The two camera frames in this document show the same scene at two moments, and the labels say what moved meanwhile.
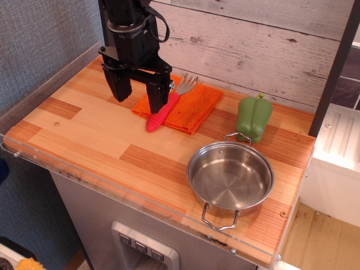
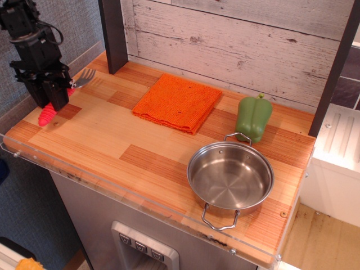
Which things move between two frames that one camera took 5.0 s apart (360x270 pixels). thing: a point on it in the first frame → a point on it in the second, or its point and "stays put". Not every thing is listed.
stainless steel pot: [229, 177] stays put
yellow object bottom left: [28, 264] stays put
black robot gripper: [135, 48] → [42, 67]
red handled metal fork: [184, 85] → [49, 111]
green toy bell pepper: [253, 116] stays put
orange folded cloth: [190, 109] stays put
